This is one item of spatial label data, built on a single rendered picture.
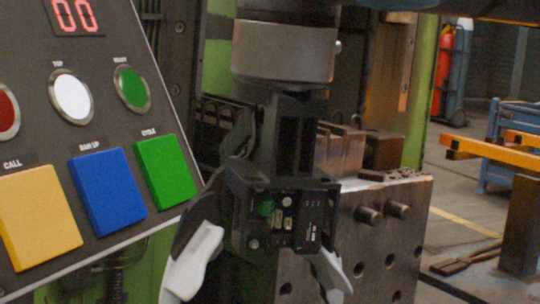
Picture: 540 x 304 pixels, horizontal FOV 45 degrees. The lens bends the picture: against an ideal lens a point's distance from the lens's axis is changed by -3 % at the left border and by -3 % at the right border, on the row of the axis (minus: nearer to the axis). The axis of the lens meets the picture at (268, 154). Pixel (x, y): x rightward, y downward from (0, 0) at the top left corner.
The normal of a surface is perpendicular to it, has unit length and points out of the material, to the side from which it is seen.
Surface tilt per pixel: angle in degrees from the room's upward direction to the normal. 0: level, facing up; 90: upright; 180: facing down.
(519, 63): 90
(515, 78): 90
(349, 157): 90
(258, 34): 90
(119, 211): 60
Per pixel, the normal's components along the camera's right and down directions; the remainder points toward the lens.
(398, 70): 0.66, 0.22
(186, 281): -0.75, -0.55
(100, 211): 0.84, -0.34
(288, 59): 0.07, 0.22
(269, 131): -0.95, -0.03
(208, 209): 0.29, 0.23
